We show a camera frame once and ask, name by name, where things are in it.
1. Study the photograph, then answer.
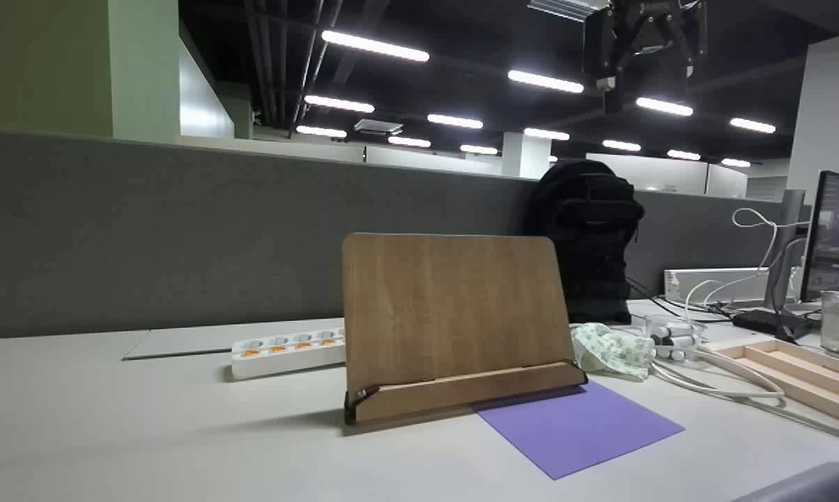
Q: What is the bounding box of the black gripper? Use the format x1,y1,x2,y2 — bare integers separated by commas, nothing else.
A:
583,0,710,118

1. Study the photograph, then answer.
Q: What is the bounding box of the clear plastic bag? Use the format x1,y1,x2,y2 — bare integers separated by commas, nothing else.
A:
569,321,657,383

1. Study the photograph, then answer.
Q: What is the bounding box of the computer monitor with stand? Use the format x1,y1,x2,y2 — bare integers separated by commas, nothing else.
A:
729,169,839,347

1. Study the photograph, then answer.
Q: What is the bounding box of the wooden book stand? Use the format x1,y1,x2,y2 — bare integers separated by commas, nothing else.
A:
340,228,591,432

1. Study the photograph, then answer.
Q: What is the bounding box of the ceiling air vent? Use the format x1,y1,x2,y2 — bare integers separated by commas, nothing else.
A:
524,0,612,26

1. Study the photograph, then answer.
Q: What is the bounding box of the white rectangular box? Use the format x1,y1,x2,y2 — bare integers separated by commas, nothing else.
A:
660,266,771,308

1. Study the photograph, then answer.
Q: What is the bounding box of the purple paper sheet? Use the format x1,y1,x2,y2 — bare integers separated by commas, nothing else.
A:
474,380,687,482

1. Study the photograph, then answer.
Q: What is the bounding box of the white power strip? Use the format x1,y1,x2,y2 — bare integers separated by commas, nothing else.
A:
228,325,349,383

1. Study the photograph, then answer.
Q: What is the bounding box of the gray partition panel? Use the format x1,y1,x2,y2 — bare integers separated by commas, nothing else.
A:
0,127,810,343

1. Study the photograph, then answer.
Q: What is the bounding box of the white hanging cable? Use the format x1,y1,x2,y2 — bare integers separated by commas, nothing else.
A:
682,203,809,309

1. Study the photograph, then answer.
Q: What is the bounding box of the thick white cable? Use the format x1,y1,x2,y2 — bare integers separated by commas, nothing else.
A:
648,343,789,414

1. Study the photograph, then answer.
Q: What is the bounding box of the light wooden frame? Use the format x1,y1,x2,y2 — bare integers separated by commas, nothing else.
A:
717,337,839,432

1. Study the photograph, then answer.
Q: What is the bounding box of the gray power strip cable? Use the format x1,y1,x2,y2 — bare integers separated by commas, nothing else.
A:
119,347,233,365

